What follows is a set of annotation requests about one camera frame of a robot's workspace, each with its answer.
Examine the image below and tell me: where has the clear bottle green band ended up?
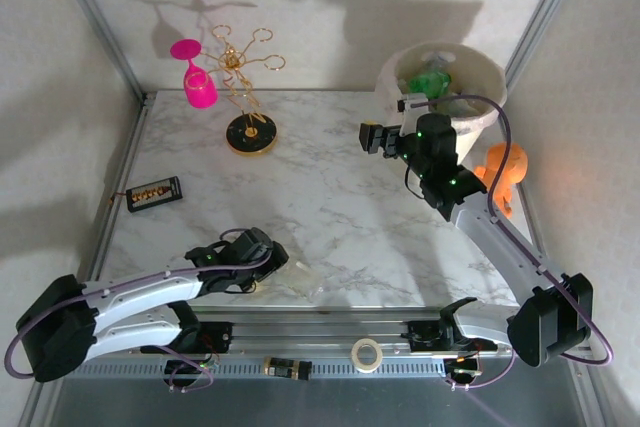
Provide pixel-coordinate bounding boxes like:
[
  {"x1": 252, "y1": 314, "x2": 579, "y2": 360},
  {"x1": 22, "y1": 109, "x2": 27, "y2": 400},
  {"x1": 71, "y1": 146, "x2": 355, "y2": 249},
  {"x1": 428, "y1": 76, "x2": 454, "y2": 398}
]
[{"x1": 439, "y1": 91, "x2": 484, "y2": 116}]

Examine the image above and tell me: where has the frosted clear plastic bottle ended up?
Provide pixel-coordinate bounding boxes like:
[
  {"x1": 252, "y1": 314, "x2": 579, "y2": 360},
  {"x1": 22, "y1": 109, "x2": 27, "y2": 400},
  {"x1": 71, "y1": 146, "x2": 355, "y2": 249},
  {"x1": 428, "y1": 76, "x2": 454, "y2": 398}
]
[{"x1": 269, "y1": 257, "x2": 325, "y2": 299}]

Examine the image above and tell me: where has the green plastic bottle yellow cap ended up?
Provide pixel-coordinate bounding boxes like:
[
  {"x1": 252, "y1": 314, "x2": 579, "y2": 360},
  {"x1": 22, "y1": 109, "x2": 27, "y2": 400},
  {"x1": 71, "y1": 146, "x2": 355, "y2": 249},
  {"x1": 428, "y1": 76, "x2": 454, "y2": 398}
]
[{"x1": 405, "y1": 71, "x2": 452, "y2": 101}]

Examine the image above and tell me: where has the clear bottle white green cap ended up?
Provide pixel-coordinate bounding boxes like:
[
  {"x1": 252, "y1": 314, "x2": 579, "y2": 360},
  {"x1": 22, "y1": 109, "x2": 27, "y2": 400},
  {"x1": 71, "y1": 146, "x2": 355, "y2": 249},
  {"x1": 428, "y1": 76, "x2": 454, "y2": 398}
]
[{"x1": 424, "y1": 50, "x2": 459, "y2": 73}]

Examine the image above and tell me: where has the white bin with plastic liner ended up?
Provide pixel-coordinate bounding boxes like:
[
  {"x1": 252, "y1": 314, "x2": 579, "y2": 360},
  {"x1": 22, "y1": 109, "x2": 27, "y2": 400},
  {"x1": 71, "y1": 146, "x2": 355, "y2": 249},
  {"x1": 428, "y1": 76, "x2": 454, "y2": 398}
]
[{"x1": 374, "y1": 41, "x2": 509, "y2": 164}]

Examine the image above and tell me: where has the orange plush toy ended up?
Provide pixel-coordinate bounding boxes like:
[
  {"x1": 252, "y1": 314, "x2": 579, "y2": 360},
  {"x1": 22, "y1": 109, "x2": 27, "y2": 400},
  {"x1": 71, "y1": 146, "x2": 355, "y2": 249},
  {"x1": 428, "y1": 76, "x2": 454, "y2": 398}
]
[{"x1": 473, "y1": 142, "x2": 530, "y2": 221}]

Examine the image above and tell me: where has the black and gold cylinder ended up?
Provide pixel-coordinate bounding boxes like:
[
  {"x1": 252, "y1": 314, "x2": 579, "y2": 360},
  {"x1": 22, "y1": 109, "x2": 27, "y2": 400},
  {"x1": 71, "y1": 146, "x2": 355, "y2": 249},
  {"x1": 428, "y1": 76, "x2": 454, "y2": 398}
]
[{"x1": 263, "y1": 355, "x2": 312, "y2": 381}]

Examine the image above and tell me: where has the white tape roll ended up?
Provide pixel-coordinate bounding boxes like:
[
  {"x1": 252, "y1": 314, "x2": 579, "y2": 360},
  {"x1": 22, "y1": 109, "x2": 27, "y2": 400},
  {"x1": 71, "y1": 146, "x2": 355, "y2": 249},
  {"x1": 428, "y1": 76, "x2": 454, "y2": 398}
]
[{"x1": 350, "y1": 338, "x2": 385, "y2": 374}]

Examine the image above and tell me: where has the pink plastic wine glass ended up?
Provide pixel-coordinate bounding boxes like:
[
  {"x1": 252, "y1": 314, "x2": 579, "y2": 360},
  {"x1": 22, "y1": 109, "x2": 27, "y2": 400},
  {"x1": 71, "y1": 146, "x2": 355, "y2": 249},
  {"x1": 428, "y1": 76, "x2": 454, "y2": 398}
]
[{"x1": 169, "y1": 38, "x2": 220, "y2": 110}]

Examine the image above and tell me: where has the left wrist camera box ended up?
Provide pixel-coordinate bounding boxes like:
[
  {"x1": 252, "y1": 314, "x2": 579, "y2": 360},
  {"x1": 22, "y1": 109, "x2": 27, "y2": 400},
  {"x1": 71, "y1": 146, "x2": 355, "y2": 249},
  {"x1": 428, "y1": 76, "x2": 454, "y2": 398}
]
[{"x1": 247, "y1": 239, "x2": 275, "y2": 262}]

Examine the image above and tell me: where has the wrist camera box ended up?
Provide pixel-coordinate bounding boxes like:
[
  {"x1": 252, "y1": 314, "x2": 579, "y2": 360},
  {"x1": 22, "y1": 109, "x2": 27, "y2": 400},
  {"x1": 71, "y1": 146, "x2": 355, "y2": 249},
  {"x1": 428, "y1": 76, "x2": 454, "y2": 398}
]
[
  {"x1": 397, "y1": 93, "x2": 430, "y2": 114},
  {"x1": 247, "y1": 239, "x2": 275, "y2": 262}
]

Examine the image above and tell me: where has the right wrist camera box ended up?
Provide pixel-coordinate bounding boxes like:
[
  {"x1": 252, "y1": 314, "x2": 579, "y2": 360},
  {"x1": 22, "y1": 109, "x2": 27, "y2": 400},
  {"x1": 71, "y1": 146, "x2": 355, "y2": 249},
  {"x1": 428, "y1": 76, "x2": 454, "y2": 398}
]
[{"x1": 397, "y1": 93, "x2": 430, "y2": 114}]

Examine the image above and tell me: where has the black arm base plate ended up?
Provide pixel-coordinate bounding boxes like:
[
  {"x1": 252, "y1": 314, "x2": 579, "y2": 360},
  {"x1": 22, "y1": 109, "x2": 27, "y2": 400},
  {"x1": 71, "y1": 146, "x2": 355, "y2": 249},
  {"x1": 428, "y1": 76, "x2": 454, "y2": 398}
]
[
  {"x1": 139, "y1": 320, "x2": 234, "y2": 354},
  {"x1": 407, "y1": 319, "x2": 500, "y2": 353}
]

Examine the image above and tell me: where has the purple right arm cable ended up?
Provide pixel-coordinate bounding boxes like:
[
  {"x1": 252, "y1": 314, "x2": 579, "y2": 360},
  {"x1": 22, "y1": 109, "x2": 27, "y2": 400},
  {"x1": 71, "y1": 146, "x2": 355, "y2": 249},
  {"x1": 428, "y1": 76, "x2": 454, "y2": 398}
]
[{"x1": 407, "y1": 94, "x2": 615, "y2": 391}]

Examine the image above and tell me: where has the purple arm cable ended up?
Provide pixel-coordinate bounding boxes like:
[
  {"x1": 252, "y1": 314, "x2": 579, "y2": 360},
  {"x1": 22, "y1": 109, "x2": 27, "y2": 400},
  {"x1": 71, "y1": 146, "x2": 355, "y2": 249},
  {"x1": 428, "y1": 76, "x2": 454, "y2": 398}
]
[
  {"x1": 3, "y1": 227, "x2": 274, "y2": 393},
  {"x1": 407, "y1": 94, "x2": 615, "y2": 391}
]

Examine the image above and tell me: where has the aluminium mounting rail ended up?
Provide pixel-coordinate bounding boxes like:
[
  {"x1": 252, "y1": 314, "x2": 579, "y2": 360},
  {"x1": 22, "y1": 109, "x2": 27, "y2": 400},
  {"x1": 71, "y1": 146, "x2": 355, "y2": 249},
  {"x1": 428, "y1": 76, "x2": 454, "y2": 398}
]
[{"x1": 43, "y1": 304, "x2": 594, "y2": 361}]

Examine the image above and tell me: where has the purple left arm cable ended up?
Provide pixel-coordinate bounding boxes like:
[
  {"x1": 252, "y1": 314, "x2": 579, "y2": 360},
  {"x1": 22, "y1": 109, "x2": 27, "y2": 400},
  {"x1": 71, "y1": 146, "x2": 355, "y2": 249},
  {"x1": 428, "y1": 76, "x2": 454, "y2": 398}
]
[{"x1": 3, "y1": 227, "x2": 274, "y2": 393}]

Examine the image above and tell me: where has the gold wire glass rack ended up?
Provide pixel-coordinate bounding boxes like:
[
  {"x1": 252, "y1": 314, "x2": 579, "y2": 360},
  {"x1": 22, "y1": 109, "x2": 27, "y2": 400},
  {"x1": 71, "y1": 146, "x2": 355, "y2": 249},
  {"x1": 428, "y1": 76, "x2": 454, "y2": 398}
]
[{"x1": 202, "y1": 24, "x2": 287, "y2": 156}]

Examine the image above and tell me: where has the perforated metal cable duct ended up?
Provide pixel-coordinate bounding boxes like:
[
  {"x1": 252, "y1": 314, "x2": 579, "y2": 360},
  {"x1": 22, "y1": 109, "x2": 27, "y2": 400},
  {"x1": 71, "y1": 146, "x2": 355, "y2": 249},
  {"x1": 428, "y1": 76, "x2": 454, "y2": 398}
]
[{"x1": 62, "y1": 359, "x2": 449, "y2": 379}]

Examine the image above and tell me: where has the aluminium frame post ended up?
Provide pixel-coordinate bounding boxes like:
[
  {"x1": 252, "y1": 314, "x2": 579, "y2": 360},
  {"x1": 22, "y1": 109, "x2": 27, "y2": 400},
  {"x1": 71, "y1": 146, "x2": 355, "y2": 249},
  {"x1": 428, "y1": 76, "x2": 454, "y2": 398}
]
[
  {"x1": 503, "y1": 0, "x2": 586, "y2": 93},
  {"x1": 47, "y1": 0, "x2": 147, "y2": 104}
]

